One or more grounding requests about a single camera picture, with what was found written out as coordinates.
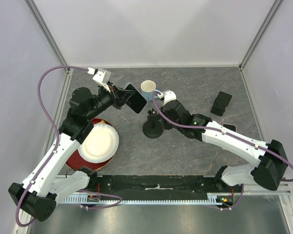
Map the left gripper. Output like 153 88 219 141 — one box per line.
86 81 134 120

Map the black phone clear case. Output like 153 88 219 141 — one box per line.
125 83 147 114

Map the black round-base phone stand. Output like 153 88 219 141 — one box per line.
143 109 164 139

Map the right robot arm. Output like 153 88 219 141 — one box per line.
160 99 288 192

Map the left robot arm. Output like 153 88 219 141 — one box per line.
8 83 139 227

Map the black folding phone stand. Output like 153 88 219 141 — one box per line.
210 91 232 117

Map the black phone pink case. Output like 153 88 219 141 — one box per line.
222 123 237 132

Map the light blue mug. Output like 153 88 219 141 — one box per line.
141 80 159 102

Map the white paper plate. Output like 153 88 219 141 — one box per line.
78 123 119 163

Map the red round tray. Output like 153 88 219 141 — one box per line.
66 118 114 171

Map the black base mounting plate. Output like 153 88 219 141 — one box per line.
86 175 241 199

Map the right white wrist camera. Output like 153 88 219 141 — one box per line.
157 90 177 106

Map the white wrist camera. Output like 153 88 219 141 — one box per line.
87 67 111 91
157 90 177 106

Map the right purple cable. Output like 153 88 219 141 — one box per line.
151 91 293 210

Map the purple cable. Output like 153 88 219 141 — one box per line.
16 65 123 227
151 91 293 210

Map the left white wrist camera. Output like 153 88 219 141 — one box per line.
87 67 111 91

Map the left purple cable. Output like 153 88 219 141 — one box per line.
16 65 123 227

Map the slotted cable duct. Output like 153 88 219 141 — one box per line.
61 193 234 206

